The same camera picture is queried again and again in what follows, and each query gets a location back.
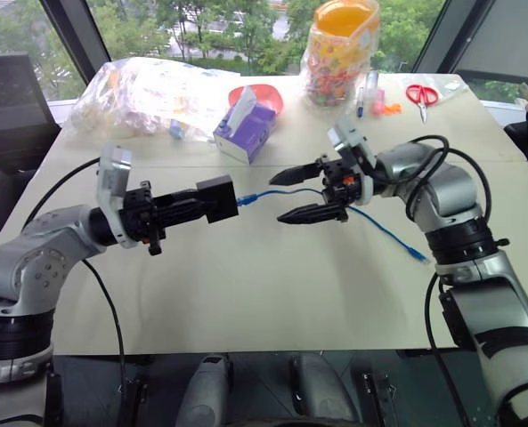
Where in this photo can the red bowl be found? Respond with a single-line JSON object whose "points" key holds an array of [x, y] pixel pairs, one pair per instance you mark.
{"points": [[270, 95]]}

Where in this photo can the black monitor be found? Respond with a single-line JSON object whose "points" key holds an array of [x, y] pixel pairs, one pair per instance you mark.
{"points": [[10, 115]]}

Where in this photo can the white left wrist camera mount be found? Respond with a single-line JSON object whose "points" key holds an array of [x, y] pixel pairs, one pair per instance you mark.
{"points": [[112, 178]]}

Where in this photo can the clear jar of colourful candy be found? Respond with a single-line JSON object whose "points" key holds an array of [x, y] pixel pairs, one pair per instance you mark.
{"points": [[339, 53]]}

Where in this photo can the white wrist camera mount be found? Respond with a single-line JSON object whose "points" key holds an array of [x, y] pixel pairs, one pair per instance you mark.
{"points": [[350, 138], [112, 178]]}

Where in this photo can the purple tissue box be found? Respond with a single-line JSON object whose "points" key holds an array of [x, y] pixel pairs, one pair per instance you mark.
{"points": [[246, 133]]}

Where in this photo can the small black box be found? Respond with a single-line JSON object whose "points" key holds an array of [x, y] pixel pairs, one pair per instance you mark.
{"points": [[219, 200]]}

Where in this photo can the clear plastic bag of items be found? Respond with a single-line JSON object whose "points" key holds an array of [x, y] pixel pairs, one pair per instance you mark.
{"points": [[134, 98]]}

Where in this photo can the small orange pieces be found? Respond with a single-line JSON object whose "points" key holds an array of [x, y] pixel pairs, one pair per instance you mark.
{"points": [[392, 108]]}

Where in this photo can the blue pen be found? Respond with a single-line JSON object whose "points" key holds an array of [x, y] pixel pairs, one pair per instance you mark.
{"points": [[360, 104]]}

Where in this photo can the small clear plastic bag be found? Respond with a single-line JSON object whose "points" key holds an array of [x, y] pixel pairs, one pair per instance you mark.
{"points": [[450, 89]]}

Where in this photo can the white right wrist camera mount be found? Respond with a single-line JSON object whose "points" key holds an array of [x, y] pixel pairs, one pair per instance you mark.
{"points": [[350, 138]]}

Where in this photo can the small clear bottle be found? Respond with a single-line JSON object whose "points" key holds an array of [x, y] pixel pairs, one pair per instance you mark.
{"points": [[371, 84]]}

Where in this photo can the small pink block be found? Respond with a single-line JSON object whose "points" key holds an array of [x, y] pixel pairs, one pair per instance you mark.
{"points": [[378, 102]]}

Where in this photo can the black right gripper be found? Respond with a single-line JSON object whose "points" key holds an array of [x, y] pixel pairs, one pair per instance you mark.
{"points": [[341, 184]]}

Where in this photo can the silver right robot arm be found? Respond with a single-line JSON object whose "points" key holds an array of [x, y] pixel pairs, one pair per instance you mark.
{"points": [[481, 293]]}

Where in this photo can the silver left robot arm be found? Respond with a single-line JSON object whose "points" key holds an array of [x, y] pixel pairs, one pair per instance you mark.
{"points": [[27, 262]]}

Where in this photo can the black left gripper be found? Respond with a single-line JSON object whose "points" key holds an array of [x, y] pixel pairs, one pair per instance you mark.
{"points": [[136, 213]]}

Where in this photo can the dark grey rounded shape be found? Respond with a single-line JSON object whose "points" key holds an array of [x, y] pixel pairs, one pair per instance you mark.
{"points": [[321, 391]]}

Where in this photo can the black metal bracket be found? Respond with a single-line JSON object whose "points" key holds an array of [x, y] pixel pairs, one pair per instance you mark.
{"points": [[377, 396], [134, 402]]}

